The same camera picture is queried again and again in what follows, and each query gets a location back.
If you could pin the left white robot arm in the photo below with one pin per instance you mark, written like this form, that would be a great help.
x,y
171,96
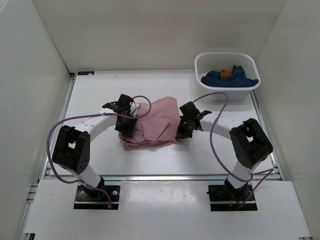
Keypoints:
x,y
70,160

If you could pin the white plastic basket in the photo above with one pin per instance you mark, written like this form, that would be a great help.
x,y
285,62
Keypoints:
x,y
217,61

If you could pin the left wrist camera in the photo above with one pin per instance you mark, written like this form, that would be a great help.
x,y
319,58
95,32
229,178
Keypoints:
x,y
127,106

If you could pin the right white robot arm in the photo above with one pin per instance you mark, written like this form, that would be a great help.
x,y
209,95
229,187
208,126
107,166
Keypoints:
x,y
250,143

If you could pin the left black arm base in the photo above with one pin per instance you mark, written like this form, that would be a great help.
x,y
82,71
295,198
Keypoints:
x,y
90,199

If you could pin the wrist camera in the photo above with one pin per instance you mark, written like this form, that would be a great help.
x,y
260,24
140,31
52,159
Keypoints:
x,y
189,111
127,106

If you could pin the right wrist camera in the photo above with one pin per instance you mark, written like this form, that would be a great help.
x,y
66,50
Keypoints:
x,y
189,111

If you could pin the dark blue jeans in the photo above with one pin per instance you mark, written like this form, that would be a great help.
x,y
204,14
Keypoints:
x,y
229,79

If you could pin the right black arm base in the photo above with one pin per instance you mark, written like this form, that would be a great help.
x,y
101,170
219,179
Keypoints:
x,y
223,198

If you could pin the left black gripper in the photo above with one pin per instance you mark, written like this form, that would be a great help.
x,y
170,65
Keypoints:
x,y
128,130

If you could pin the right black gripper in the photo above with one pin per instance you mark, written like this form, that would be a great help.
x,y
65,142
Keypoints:
x,y
181,134

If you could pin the pink trousers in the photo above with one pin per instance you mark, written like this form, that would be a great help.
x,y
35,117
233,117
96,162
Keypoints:
x,y
156,126

